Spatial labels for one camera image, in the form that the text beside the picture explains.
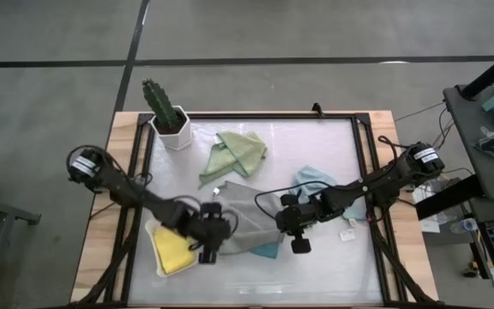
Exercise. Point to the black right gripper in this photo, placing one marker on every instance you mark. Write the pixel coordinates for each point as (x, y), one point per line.
(296, 216)

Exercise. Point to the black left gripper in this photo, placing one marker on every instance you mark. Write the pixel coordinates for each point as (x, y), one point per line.
(210, 229)

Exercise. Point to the grey microfiber towel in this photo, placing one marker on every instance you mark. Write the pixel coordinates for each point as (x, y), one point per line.
(247, 210)

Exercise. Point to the light blue microfiber towel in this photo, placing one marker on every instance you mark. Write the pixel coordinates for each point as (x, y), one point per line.
(311, 176)

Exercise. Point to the teal blue microfiber towel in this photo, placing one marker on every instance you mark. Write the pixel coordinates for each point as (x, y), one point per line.
(266, 250)

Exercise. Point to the yellow microfiber towel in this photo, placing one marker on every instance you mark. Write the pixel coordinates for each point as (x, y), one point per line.
(172, 253)

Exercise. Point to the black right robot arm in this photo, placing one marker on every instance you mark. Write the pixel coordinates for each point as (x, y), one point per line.
(380, 182)

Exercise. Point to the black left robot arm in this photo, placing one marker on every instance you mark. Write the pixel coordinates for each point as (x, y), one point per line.
(131, 191)

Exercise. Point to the pale green microfiber towel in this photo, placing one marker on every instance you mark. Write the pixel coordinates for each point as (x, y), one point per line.
(238, 154)

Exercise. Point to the white paper label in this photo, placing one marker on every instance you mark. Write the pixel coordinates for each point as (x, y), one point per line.
(347, 234)

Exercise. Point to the white plastic bin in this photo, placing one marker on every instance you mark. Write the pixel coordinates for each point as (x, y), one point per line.
(149, 229)

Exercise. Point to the white hexagonal plant pot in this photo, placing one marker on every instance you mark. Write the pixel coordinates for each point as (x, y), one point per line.
(178, 141)

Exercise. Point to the black table clamp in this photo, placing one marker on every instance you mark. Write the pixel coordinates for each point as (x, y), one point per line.
(317, 109)

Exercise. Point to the green cactus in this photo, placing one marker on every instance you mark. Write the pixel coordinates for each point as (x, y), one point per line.
(161, 107)

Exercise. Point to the clear plastic bottle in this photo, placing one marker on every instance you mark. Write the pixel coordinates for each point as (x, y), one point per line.
(465, 225)

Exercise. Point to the grey equipment cart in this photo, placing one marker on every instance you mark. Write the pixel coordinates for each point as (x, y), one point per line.
(474, 150)

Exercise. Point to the small teal box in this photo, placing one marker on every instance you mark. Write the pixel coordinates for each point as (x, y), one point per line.
(493, 102)

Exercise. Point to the black stand post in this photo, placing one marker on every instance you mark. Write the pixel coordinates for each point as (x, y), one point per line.
(491, 73)

